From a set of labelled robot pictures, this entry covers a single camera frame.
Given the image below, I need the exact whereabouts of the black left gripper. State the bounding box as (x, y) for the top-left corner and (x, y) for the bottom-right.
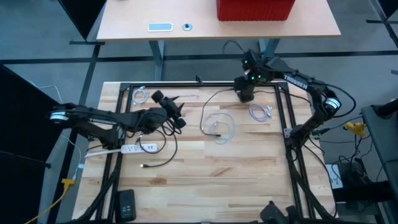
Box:
(151, 90), (187, 129)

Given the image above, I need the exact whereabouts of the black charging tower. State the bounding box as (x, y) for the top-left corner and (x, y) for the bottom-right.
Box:
(238, 86), (256, 103)

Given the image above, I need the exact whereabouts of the white usb cable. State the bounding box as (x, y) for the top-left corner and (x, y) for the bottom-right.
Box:
(131, 86), (149, 106)
(248, 103), (274, 123)

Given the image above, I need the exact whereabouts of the light blue USB cable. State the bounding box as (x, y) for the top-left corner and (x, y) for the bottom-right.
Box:
(201, 111), (236, 146)

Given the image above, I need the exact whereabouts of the short black USB cable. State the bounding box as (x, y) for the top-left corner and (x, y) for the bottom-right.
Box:
(200, 88), (236, 138)

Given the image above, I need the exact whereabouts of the white power strip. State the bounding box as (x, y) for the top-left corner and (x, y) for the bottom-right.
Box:
(83, 142), (159, 159)

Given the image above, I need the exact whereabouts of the long black USB cable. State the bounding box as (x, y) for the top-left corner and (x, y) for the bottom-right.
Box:
(135, 126), (178, 169)

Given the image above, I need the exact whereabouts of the beige desk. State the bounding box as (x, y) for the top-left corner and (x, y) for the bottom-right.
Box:
(96, 0), (342, 81)

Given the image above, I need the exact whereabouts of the red storage bin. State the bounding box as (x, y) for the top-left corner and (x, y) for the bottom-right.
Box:
(216, 0), (296, 22)

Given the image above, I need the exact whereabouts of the yellow connector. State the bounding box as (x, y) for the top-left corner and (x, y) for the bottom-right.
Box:
(343, 121), (366, 138)

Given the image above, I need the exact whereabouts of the black partition panel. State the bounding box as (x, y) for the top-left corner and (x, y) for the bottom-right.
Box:
(366, 0), (398, 25)
(0, 63), (73, 224)
(57, 0), (107, 43)

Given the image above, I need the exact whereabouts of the white paper card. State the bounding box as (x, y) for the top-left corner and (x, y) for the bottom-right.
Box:
(325, 164), (345, 190)

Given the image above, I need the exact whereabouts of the black cylinder bar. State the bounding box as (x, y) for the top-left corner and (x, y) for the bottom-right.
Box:
(375, 98), (398, 119)

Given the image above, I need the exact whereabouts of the grey side table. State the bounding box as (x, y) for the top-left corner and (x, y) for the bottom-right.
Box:
(360, 104), (398, 224)

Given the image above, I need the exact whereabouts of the black aluminium table frame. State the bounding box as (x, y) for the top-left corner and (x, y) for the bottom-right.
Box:
(95, 81), (338, 224)

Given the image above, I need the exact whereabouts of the thin white floor cable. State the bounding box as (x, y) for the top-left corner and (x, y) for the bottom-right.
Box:
(29, 81), (83, 181)

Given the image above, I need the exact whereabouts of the yellow plug with cable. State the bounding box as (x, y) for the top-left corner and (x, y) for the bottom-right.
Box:
(24, 177), (76, 224)

